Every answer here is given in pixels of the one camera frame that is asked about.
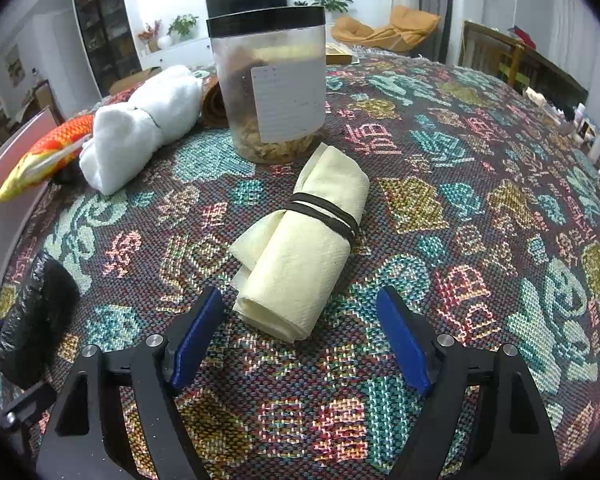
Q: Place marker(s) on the green potted plant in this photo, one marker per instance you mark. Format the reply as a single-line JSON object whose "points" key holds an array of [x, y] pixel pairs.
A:
{"points": [[183, 27]]}

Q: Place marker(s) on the dark glass cabinet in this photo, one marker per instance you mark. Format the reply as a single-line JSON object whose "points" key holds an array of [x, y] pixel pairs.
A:
{"points": [[108, 41]]}

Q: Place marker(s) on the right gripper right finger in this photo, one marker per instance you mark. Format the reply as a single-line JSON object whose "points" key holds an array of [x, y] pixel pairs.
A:
{"points": [[511, 436]]}

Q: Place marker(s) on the wooden side table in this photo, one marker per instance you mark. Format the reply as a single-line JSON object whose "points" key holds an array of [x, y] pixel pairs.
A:
{"points": [[511, 60]]}

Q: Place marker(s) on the clear jar black lid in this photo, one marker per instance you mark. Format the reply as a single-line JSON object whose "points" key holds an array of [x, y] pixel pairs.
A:
{"points": [[271, 68]]}

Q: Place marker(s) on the cream cloth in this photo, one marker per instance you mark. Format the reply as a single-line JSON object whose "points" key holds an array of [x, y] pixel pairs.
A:
{"points": [[291, 259]]}

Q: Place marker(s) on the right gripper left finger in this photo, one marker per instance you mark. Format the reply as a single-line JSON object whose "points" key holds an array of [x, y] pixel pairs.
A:
{"points": [[86, 437]]}

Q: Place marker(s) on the white towel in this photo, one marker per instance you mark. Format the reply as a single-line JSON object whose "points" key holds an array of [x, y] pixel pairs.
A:
{"points": [[127, 134]]}

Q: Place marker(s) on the orange plush fish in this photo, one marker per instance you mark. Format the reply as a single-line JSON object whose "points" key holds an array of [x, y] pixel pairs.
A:
{"points": [[51, 153]]}

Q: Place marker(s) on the white tv console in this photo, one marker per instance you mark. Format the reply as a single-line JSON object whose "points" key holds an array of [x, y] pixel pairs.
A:
{"points": [[195, 53]]}

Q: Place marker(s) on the brown cloth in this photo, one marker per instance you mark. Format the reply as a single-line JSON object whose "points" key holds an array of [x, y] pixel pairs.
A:
{"points": [[213, 112]]}

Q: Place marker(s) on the orange lounge chair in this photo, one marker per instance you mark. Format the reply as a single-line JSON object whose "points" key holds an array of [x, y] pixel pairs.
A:
{"points": [[406, 30]]}

